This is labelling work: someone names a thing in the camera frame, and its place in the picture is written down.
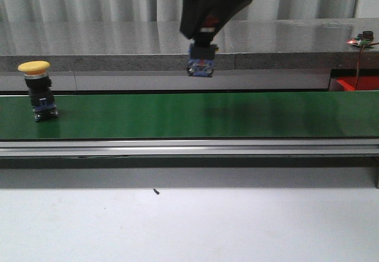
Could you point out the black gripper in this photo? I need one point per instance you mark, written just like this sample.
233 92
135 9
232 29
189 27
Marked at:
195 12

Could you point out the red mushroom push button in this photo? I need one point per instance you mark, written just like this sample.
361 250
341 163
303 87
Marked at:
202 51

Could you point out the small green circuit board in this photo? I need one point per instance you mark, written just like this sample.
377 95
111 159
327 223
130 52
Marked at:
364 39

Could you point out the red plastic bin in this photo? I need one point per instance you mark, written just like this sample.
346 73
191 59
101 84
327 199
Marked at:
362 83

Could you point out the green conveyor belt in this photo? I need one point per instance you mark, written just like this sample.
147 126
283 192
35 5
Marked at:
197 115

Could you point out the white pleated curtain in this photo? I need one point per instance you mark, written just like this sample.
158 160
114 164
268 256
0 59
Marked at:
170 10

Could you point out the yellow mushroom push button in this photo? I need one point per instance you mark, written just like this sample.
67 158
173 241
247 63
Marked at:
39 83

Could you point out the aluminium conveyor frame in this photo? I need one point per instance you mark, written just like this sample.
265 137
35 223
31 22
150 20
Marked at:
158 164

